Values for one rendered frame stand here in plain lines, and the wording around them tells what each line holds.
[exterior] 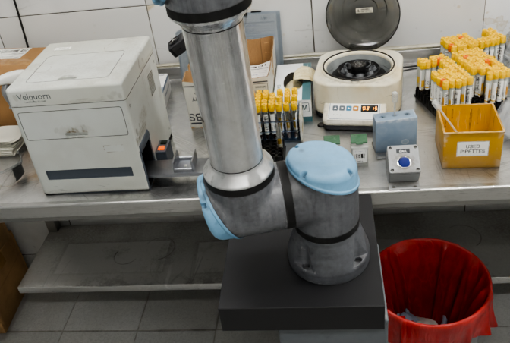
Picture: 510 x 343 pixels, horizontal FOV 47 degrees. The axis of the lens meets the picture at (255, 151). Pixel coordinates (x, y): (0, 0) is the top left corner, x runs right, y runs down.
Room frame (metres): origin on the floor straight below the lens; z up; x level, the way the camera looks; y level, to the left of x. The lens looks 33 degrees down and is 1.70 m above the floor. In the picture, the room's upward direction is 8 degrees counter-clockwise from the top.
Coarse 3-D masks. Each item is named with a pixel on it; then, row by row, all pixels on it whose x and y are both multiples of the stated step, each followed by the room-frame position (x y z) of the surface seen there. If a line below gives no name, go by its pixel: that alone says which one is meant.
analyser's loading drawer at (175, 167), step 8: (176, 152) 1.23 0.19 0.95; (152, 160) 1.26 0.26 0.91; (160, 160) 1.25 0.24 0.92; (168, 160) 1.25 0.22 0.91; (176, 160) 1.21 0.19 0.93; (184, 160) 1.23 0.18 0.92; (192, 160) 1.18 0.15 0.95; (200, 160) 1.23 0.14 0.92; (152, 168) 1.22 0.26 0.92; (160, 168) 1.21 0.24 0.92; (168, 168) 1.21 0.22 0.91; (176, 168) 1.19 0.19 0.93; (184, 168) 1.18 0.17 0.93; (192, 168) 1.18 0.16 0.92; (200, 168) 1.19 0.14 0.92; (152, 176) 1.19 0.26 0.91; (160, 176) 1.19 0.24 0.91; (168, 176) 1.19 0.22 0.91; (176, 176) 1.18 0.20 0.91; (184, 176) 1.18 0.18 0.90
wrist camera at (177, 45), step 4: (176, 36) 1.24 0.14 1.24; (180, 36) 1.23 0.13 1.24; (172, 40) 1.22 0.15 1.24; (176, 40) 1.22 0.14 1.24; (180, 40) 1.21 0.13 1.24; (168, 44) 1.24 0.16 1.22; (172, 44) 1.22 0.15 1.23; (176, 44) 1.21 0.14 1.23; (180, 44) 1.21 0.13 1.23; (184, 44) 1.21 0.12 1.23; (168, 48) 1.22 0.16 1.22; (172, 48) 1.21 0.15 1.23; (176, 48) 1.21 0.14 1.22; (180, 48) 1.21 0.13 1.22; (184, 48) 1.21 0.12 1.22; (172, 52) 1.21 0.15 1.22; (176, 52) 1.21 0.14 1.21; (180, 52) 1.21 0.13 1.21; (176, 56) 1.21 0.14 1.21
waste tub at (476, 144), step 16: (448, 112) 1.22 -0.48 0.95; (464, 112) 1.22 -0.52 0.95; (480, 112) 1.21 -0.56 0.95; (496, 112) 1.16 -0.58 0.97; (448, 128) 1.22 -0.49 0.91; (464, 128) 1.22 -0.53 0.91; (480, 128) 1.21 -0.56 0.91; (496, 128) 1.13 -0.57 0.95; (448, 144) 1.10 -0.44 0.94; (464, 144) 1.10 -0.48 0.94; (480, 144) 1.09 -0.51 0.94; (496, 144) 1.08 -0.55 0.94; (448, 160) 1.10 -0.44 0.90; (464, 160) 1.09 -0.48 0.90; (480, 160) 1.09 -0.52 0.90; (496, 160) 1.08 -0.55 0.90
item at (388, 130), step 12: (384, 120) 1.20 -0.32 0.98; (396, 120) 1.19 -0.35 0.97; (408, 120) 1.19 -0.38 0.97; (384, 132) 1.19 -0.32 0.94; (396, 132) 1.19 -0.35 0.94; (408, 132) 1.19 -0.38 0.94; (372, 144) 1.24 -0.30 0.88; (384, 144) 1.19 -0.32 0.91; (396, 144) 1.19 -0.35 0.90; (408, 144) 1.19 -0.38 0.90; (384, 156) 1.18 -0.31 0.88
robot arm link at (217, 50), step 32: (160, 0) 0.72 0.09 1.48; (192, 0) 0.71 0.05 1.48; (224, 0) 0.71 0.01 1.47; (192, 32) 0.74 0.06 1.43; (224, 32) 0.73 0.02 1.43; (192, 64) 0.75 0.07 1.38; (224, 64) 0.73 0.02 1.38; (224, 96) 0.73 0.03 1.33; (224, 128) 0.74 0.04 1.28; (256, 128) 0.76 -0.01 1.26; (224, 160) 0.74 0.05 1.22; (256, 160) 0.75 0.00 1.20; (224, 192) 0.73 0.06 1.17; (256, 192) 0.73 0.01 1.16; (224, 224) 0.73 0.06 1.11; (256, 224) 0.73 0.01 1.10
